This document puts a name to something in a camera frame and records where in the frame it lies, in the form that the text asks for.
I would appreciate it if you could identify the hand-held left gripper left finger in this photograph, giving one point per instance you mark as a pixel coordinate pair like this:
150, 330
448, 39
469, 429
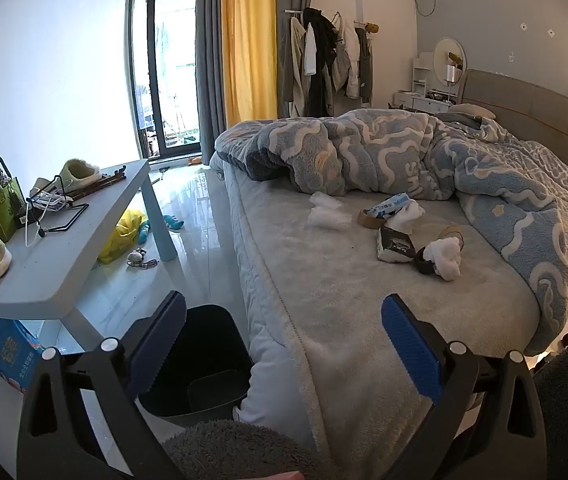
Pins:
156, 350

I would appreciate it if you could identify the blue plush toy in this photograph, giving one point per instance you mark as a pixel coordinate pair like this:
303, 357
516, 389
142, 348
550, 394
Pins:
173, 222

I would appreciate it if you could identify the black white carton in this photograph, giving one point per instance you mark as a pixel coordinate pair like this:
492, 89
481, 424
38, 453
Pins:
394, 247

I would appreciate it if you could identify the brown tape roll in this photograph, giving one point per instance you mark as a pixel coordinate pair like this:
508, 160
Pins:
364, 220

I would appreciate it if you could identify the grey upholstered bed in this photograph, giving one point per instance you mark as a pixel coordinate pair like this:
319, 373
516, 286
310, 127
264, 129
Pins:
514, 95

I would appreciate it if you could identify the grey cat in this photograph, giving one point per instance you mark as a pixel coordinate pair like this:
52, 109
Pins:
396, 106

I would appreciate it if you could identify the white clothes rack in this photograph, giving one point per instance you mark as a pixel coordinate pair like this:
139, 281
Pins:
294, 11

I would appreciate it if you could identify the black waste bin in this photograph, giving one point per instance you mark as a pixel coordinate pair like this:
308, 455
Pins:
204, 340

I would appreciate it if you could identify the white jacket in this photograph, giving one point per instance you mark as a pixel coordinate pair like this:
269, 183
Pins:
350, 60

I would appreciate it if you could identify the white towel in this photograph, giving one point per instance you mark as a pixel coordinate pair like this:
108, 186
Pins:
406, 215

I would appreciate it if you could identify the white sock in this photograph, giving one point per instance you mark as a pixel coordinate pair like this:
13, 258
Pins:
446, 260

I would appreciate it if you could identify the oval white mirror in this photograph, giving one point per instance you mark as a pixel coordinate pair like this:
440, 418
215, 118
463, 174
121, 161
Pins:
444, 55

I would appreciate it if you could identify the white dressing table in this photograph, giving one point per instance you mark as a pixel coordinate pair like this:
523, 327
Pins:
421, 102

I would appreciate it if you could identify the beige pillow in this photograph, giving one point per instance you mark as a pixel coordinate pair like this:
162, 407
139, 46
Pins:
470, 111

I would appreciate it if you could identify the blue tissue pack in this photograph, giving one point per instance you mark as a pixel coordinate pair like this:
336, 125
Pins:
389, 205

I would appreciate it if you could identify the grey pillow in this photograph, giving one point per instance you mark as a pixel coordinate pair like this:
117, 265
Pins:
456, 119

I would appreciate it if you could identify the blue white patterned blanket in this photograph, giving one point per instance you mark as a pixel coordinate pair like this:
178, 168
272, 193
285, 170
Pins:
364, 150

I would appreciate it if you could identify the yellow curtain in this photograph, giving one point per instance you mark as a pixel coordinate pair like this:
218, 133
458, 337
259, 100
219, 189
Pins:
249, 50

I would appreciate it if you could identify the yellow plastic bag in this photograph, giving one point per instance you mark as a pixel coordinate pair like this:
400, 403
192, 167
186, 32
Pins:
124, 230

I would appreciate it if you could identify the beige coat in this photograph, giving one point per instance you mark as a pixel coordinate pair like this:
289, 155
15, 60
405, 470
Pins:
296, 65

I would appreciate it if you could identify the grey fleece bed sheet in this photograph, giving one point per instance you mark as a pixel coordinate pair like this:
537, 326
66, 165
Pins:
339, 285

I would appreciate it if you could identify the white shirt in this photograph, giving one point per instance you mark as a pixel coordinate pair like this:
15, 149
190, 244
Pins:
310, 50

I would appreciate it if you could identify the grey vest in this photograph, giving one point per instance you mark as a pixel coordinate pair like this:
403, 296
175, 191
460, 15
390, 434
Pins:
364, 65

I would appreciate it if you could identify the light blue low table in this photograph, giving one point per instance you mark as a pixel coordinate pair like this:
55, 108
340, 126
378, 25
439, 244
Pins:
64, 260

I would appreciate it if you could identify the dark wooden sticks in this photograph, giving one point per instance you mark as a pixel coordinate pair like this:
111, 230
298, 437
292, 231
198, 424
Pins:
104, 180

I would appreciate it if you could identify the beige tape roll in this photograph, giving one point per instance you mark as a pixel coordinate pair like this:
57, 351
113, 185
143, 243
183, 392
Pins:
451, 232

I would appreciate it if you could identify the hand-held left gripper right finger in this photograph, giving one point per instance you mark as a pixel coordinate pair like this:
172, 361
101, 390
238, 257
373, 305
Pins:
411, 355

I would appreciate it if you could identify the white table lamp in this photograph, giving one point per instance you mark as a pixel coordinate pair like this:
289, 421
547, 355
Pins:
452, 74

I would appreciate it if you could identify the black framed glass door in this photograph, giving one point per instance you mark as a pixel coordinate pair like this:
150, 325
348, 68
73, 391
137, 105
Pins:
171, 60

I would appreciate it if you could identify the black curved clip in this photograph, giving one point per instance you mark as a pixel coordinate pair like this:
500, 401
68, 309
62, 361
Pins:
421, 262

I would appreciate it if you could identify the blue snack bag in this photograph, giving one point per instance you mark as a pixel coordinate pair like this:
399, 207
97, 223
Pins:
4, 355

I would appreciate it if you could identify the black jacket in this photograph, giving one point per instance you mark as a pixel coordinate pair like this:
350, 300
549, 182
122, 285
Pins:
324, 60

